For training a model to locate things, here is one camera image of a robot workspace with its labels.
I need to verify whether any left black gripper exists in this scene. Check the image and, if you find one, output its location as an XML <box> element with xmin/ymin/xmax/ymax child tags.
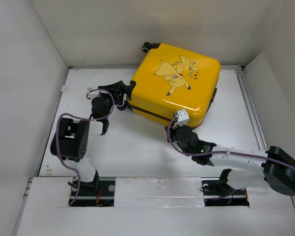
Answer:
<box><xmin>98</xmin><ymin>82</ymin><xmax>125</xmax><ymax>119</ymax></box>

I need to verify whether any yellow hard-shell suitcase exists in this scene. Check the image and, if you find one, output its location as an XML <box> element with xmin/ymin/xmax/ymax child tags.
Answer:
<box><xmin>126</xmin><ymin>42</ymin><xmax>221</xmax><ymax>128</ymax></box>

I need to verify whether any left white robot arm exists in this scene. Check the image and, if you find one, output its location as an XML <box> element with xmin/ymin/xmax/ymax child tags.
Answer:
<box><xmin>50</xmin><ymin>81</ymin><xmax>134</xmax><ymax>195</ymax></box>

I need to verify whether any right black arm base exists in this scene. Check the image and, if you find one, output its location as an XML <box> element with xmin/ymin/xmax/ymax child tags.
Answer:
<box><xmin>199</xmin><ymin>169</ymin><xmax>250</xmax><ymax>207</ymax></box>

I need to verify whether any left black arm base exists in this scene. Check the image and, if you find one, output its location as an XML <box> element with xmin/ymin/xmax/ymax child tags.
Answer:
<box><xmin>70</xmin><ymin>177</ymin><xmax>116</xmax><ymax>207</ymax></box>

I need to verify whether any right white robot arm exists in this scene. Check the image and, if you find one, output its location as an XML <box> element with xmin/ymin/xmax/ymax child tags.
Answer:
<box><xmin>165</xmin><ymin>125</ymin><xmax>295</xmax><ymax>198</ymax></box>

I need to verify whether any small pink paper scrap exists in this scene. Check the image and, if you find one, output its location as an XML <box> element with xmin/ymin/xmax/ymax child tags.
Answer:
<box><xmin>60</xmin><ymin>85</ymin><xmax>68</xmax><ymax>92</ymax></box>

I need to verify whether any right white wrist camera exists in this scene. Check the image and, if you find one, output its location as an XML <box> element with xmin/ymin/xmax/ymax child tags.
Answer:
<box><xmin>173</xmin><ymin>109</ymin><xmax>189</xmax><ymax>129</ymax></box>

